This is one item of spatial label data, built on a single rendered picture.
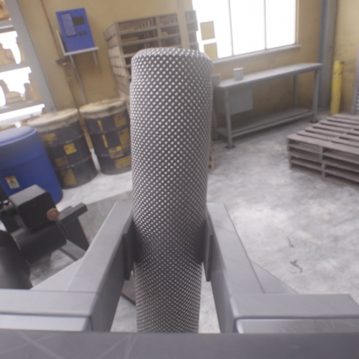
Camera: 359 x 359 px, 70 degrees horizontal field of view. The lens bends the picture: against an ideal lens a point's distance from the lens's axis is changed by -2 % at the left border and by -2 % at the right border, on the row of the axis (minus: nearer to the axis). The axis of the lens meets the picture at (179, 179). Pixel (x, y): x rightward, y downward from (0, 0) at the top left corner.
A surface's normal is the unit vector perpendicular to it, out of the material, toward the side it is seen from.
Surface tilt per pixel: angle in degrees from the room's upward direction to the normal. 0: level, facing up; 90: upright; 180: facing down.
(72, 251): 0
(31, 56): 90
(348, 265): 0
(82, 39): 90
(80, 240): 90
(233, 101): 90
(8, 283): 36
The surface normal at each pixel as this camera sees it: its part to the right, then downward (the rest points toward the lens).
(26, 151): 0.82, 0.14
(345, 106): -0.93, 0.29
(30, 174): 0.66, 0.26
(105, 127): 0.13, 0.44
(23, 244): 0.44, -0.40
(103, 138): -0.08, 0.48
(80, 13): 0.34, 0.39
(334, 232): -0.16, -0.87
